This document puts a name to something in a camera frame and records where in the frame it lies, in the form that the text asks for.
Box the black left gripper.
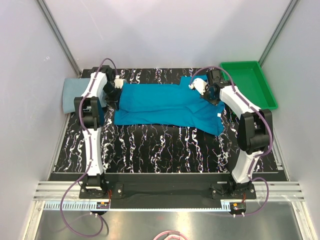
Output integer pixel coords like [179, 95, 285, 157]
[103, 81, 123, 111]

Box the bright blue t shirt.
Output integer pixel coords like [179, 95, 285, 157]
[114, 76, 225, 136]

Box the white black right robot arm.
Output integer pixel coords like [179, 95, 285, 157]
[189, 67, 273, 199]

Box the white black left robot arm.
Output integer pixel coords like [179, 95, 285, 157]
[74, 65, 124, 199]

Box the green plastic bin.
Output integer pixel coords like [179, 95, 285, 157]
[220, 61, 278, 110]

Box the folded light blue t shirt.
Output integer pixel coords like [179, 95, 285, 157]
[61, 77, 106, 115]

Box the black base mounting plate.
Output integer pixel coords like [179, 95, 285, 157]
[79, 181, 257, 200]

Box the left orange connector block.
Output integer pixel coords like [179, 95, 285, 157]
[96, 201, 110, 209]

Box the orange connector block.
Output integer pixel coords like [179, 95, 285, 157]
[230, 202, 247, 212]
[96, 201, 110, 209]

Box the right orange connector block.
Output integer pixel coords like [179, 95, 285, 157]
[230, 202, 247, 212]

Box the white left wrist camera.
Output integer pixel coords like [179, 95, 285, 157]
[114, 78, 127, 89]

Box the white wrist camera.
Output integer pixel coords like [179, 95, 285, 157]
[188, 77, 208, 96]
[114, 78, 127, 89]

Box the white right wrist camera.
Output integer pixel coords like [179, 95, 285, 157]
[188, 77, 208, 96]

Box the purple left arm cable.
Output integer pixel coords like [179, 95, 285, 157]
[59, 58, 120, 237]

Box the aluminium frame rail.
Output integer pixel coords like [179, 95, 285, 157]
[33, 181, 305, 202]

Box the white slotted cable duct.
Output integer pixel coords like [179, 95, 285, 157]
[44, 200, 231, 212]

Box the pink cable coil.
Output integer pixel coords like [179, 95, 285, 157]
[152, 231, 188, 240]

